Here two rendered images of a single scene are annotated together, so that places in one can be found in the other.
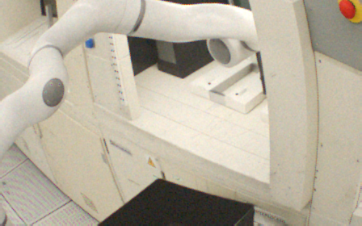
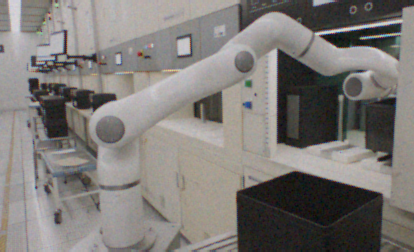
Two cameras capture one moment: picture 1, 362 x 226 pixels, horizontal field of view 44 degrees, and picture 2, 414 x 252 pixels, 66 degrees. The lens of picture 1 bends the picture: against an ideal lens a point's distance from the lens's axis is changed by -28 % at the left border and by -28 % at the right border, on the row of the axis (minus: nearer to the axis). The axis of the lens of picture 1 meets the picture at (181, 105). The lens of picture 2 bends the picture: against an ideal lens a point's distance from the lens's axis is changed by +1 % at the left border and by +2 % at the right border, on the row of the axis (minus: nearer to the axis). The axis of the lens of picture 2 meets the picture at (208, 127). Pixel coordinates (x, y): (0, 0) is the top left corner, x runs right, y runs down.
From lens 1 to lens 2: 0.52 m
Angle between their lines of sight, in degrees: 22
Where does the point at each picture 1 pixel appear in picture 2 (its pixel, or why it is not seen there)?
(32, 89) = (225, 53)
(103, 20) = (287, 33)
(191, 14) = (342, 52)
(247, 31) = (384, 63)
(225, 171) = not seen: hidden behind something
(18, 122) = (200, 83)
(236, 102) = (340, 156)
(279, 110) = (410, 112)
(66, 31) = (257, 33)
